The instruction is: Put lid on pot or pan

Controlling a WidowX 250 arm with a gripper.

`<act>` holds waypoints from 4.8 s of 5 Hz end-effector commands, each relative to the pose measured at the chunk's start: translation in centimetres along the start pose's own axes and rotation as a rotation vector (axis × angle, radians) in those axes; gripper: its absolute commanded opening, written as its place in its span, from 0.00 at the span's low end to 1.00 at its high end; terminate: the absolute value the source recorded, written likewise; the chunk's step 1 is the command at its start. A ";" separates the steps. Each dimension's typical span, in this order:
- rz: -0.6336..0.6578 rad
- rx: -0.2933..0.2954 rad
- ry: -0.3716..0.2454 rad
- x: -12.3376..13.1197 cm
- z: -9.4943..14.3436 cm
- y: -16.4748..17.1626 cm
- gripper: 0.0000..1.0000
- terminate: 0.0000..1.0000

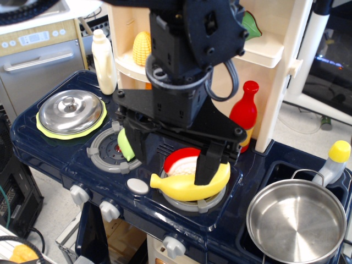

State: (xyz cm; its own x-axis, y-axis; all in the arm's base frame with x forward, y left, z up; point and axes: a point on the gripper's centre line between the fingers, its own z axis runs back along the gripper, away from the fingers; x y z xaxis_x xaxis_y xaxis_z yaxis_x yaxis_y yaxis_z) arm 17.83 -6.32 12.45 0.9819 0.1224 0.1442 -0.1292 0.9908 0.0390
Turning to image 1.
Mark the cream toy bottle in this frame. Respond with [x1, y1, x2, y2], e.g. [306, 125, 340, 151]
[91, 29, 117, 95]

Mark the cream toy kitchen shelf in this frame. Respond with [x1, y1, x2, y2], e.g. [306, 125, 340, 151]
[108, 1, 312, 153]

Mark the red toy ketchup bottle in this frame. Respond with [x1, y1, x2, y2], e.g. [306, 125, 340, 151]
[229, 80, 259, 153]

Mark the grey stove burner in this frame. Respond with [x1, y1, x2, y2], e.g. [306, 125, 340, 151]
[159, 186, 227, 213]
[87, 122, 142, 174]

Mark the yellow-green toy plate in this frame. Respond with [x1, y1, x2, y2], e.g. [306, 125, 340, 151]
[36, 100, 107, 140]

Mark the black computer case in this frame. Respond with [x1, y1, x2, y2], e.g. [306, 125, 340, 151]
[1, 113, 43, 238]

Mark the yellow toy banana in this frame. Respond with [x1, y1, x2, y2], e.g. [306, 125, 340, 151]
[150, 162, 231, 201]

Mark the toy dishwasher wood and silver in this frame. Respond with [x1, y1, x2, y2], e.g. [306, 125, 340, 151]
[1, 19, 87, 119]

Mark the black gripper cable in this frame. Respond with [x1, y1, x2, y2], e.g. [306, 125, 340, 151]
[204, 59, 239, 102]

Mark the stainless steel pot lid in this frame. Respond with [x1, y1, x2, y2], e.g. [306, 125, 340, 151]
[38, 90, 102, 134]

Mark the grey middle stove knob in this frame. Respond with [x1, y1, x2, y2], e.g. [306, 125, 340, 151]
[99, 201, 121, 222]

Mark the grey toy faucet yellow cap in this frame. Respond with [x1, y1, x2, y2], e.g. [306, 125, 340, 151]
[312, 140, 351, 187]

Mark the grey right stove knob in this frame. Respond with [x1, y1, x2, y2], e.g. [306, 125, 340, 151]
[163, 236, 186, 259]

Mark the red and white toy food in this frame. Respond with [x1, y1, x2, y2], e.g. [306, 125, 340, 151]
[163, 147, 201, 177]

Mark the yellow toy corn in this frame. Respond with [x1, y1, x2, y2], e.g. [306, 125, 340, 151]
[133, 31, 151, 66]

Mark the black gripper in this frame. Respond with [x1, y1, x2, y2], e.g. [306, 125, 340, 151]
[113, 73, 246, 186]

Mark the orange toy food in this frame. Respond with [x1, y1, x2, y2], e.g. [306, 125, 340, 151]
[9, 244, 39, 263]

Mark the navy toy kitchen counter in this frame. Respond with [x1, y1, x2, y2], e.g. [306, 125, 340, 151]
[9, 69, 352, 264]

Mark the green toy leaf vegetable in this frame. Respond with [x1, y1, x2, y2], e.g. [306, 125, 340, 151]
[242, 11, 262, 41]

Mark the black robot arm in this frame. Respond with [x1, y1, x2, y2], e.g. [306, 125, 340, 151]
[110, 1, 248, 186]

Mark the grey stove knob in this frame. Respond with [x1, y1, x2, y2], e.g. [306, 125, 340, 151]
[69, 185, 90, 206]
[163, 236, 186, 259]
[99, 201, 121, 222]

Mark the grey oval button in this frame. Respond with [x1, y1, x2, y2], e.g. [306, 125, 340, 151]
[126, 178, 149, 195]

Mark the green toy fruit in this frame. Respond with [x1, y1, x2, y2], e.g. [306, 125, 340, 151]
[117, 128, 135, 162]

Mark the grey left stove knob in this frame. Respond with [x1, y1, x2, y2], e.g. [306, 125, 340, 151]
[69, 185, 90, 206]

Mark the grey right stove burner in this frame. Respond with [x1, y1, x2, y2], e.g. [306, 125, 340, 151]
[159, 186, 227, 213]

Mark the grey left stove burner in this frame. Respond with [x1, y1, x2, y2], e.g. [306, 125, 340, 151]
[87, 122, 142, 174]

